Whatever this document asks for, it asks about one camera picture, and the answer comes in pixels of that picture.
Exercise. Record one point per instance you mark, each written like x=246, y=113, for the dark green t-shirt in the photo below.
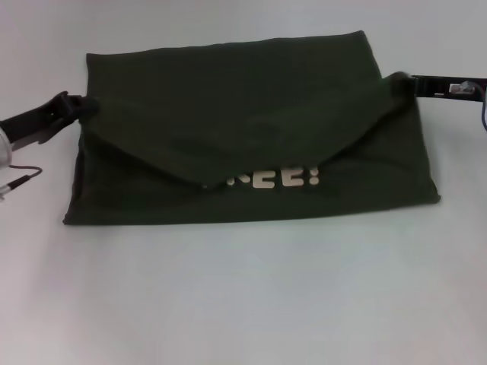
x=236, y=114

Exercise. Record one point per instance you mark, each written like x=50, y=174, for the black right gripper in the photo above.
x=430, y=86

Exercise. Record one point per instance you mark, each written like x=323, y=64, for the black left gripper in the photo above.
x=34, y=118

